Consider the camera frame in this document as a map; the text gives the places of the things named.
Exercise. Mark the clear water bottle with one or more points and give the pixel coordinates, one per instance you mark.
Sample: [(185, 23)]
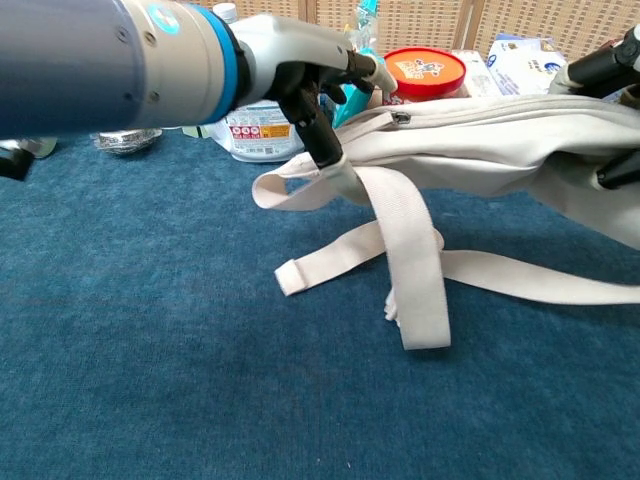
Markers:
[(225, 11)]

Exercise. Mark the red lid noodle cup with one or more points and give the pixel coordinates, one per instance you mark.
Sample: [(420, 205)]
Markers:
[(425, 72)]

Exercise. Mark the pale green plastic holder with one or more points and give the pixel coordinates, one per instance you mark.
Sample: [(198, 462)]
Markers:
[(197, 131)]

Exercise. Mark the white wet wipes tub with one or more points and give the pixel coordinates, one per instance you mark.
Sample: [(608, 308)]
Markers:
[(260, 137)]

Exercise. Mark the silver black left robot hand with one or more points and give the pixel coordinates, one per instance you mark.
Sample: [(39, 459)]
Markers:
[(295, 45)]

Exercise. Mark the blue table cloth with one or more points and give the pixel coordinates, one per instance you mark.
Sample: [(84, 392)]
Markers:
[(200, 325)]

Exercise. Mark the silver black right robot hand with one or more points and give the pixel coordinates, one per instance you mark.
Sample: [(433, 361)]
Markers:
[(600, 67)]

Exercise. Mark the white blue tissue pack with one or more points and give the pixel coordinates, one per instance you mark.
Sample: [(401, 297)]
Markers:
[(525, 62)]

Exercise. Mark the beige fabric bag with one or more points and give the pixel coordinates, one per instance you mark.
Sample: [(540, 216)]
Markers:
[(475, 145)]

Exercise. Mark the teal snack bag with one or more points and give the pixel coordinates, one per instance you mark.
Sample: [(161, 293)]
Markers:
[(362, 20)]

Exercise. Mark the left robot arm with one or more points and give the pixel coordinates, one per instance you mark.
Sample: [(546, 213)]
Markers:
[(100, 65)]

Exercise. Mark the woven rattan folding screen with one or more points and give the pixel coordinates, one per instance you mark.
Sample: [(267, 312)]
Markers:
[(525, 20)]

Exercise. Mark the foil wrapped bundle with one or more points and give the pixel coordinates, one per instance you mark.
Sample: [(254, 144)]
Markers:
[(125, 141)]

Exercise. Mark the long white carton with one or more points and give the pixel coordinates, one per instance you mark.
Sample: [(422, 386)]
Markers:
[(477, 75)]

